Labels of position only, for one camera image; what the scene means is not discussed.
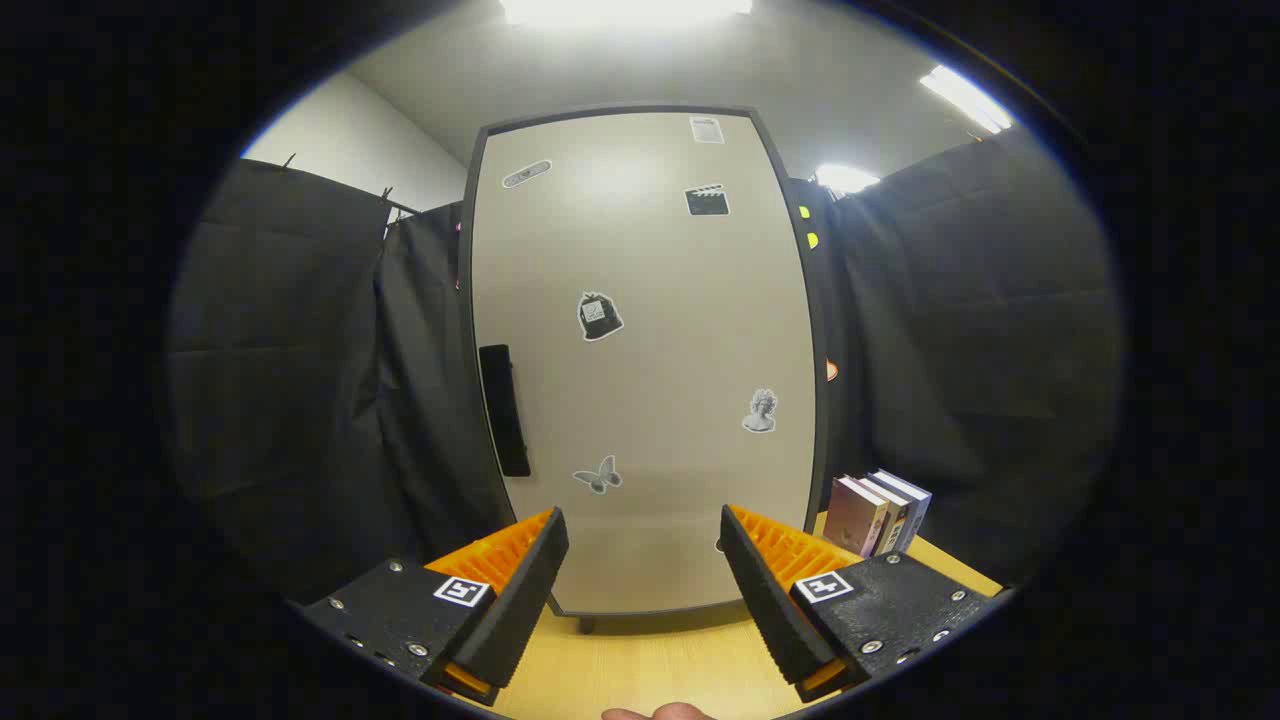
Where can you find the black backdrop cloth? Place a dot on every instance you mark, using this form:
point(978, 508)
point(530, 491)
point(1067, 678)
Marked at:
point(300, 380)

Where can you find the pink book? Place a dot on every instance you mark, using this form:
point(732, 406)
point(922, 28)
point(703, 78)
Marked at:
point(852, 520)

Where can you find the brown spine book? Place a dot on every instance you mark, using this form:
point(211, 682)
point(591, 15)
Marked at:
point(893, 520)

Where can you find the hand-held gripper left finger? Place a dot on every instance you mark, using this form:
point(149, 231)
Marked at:
point(520, 600)

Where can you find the small ceiling light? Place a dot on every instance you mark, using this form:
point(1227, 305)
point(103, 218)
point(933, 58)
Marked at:
point(845, 179)

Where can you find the dark grey cabinet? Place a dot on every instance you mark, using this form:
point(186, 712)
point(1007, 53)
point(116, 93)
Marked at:
point(822, 440)

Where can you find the large ceiling light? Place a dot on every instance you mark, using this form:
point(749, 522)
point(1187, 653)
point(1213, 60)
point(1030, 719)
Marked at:
point(620, 10)

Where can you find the long ceiling light strip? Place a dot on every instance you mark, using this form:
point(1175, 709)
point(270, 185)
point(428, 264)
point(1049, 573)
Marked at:
point(965, 98)

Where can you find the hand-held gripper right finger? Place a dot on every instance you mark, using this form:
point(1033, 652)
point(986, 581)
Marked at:
point(765, 600)

